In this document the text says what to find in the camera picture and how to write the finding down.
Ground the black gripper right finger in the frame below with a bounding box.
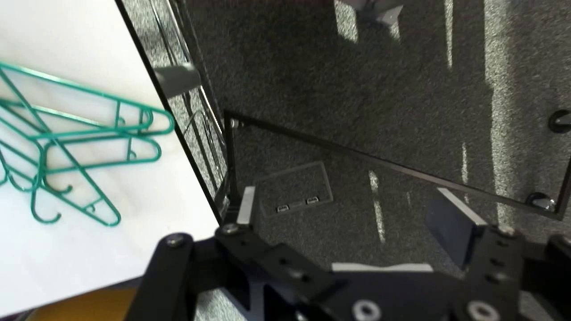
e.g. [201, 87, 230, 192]
[426, 185, 571, 299]

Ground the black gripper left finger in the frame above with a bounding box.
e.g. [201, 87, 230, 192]
[126, 185, 335, 321]

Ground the floor outlet box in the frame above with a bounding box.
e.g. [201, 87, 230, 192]
[253, 158, 335, 217]

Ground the green plastic hanger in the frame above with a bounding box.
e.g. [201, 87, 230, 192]
[0, 99, 164, 179]
[23, 138, 123, 228]
[0, 94, 76, 228]
[0, 60, 176, 144]

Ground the metal clothes rail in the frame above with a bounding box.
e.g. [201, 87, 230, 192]
[219, 106, 571, 222]

